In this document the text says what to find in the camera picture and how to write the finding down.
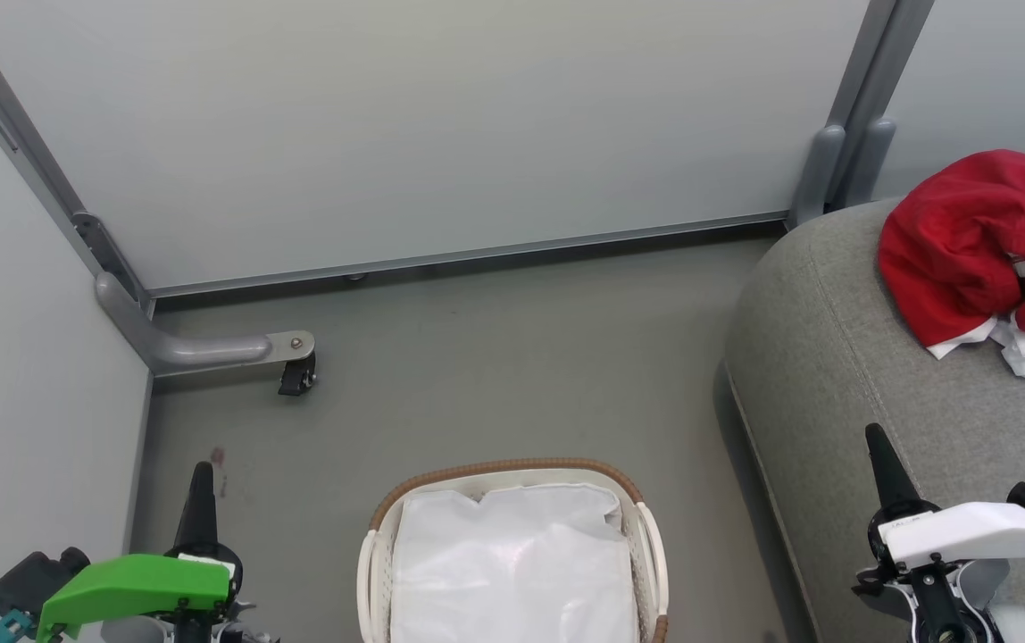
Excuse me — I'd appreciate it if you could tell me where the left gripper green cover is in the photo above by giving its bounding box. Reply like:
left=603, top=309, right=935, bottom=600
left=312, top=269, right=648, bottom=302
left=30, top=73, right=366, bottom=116
left=35, top=461, right=246, bottom=643

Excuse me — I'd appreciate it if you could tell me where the black caster wheel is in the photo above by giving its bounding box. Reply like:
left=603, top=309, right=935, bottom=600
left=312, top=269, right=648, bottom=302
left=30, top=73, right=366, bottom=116
left=278, top=353, right=318, bottom=397

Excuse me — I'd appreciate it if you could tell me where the white laundry basket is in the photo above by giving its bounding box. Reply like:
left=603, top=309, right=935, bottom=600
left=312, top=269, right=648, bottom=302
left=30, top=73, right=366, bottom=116
left=357, top=458, right=670, bottom=643

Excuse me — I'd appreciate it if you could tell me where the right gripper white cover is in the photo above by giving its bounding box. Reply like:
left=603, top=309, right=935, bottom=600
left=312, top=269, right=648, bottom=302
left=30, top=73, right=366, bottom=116
left=852, top=422, right=1025, bottom=643

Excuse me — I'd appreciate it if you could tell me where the grey partition foot with bolt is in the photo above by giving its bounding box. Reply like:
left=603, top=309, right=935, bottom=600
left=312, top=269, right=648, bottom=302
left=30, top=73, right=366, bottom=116
left=95, top=272, right=317, bottom=374

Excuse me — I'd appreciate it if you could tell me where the grey fabric sofa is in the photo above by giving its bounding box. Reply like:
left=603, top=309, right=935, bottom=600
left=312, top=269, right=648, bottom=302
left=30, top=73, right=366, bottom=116
left=724, top=161, right=1025, bottom=643

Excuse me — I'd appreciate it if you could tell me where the grey partition corner post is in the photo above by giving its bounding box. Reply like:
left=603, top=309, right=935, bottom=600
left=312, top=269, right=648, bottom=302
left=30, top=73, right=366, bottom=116
left=0, top=18, right=156, bottom=313

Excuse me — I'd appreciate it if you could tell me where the grey rounded partition foot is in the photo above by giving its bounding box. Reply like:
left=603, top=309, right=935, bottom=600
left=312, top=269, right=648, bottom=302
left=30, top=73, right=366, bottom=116
left=789, top=123, right=848, bottom=229
left=847, top=118, right=897, bottom=211

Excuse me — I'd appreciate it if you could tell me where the white basket liner bag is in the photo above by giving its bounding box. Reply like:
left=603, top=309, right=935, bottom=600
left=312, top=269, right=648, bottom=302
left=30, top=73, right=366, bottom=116
left=390, top=482, right=640, bottom=643

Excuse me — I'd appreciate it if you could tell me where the red garment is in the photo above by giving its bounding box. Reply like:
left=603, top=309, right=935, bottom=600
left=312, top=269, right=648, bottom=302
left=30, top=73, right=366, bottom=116
left=877, top=149, right=1025, bottom=379

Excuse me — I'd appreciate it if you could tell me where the grey partition base rail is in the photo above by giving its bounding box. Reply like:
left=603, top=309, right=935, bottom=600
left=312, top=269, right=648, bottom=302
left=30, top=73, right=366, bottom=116
left=145, top=211, right=790, bottom=300

